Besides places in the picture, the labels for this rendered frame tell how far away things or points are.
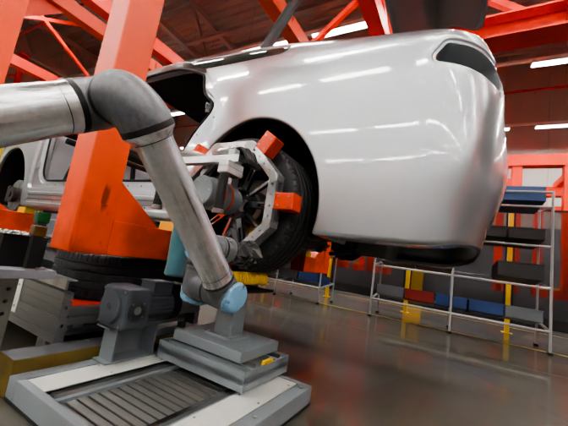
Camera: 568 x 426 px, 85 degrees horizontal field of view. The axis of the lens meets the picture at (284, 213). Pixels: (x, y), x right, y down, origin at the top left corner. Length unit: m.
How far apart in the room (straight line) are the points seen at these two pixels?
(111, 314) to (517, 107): 11.22
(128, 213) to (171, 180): 0.93
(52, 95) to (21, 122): 0.08
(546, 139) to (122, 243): 10.79
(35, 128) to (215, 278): 0.50
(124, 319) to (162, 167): 0.88
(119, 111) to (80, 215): 0.87
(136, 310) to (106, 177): 0.59
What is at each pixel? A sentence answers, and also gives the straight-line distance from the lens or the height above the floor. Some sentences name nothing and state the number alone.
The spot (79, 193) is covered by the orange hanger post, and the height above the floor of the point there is 0.76.
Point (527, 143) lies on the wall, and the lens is 11.16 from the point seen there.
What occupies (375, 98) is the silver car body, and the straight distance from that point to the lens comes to 1.43.
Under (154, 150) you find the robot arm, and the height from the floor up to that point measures 0.81.
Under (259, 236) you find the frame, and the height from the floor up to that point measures 0.70.
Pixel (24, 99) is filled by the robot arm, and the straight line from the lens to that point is 0.78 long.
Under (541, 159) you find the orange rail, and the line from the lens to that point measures 7.46.
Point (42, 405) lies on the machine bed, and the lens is 1.35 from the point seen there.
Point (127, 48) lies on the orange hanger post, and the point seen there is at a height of 1.46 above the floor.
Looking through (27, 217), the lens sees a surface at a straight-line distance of 3.52.
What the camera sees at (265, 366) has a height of 0.16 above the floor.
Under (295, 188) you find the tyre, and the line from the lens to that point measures 1.33.
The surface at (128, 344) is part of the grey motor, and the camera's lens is 1.74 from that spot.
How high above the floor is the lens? 0.62
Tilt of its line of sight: 8 degrees up
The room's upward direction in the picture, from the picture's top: 9 degrees clockwise
